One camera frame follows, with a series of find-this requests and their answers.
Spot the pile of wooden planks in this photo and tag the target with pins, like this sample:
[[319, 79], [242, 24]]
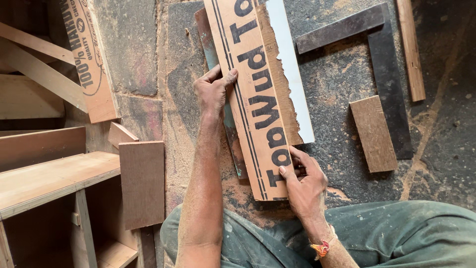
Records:
[[33, 89]]

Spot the small wooden block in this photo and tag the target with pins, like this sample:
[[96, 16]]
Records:
[[373, 134]]

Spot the printed plywood offcut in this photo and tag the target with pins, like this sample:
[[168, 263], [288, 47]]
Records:
[[91, 56]]

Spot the brown plywood panel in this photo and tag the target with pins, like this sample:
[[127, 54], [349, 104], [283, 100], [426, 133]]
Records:
[[142, 184]]

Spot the wooden cabinet frame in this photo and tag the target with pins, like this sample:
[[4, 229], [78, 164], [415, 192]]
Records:
[[55, 208]]

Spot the orange wrist thread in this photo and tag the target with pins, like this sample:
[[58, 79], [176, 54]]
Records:
[[322, 248]]

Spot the paint-stained wooden strip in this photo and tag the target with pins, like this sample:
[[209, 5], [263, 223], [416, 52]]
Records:
[[230, 137]]

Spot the printed plywood strip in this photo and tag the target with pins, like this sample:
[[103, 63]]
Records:
[[253, 100]]

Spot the person's left hand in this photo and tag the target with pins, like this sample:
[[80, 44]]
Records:
[[210, 96]]

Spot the small triangular plywood piece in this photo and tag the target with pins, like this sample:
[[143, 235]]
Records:
[[122, 134]]

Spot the person's green trousers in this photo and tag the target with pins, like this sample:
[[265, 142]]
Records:
[[372, 234]]

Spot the metal try square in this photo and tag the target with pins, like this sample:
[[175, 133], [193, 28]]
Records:
[[386, 82]]

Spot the white laminate strip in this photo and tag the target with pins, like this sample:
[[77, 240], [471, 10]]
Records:
[[292, 70]]

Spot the person's right hand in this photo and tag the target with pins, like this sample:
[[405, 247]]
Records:
[[306, 193]]

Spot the thin wooden batten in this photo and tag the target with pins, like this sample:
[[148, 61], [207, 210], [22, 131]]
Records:
[[411, 48]]

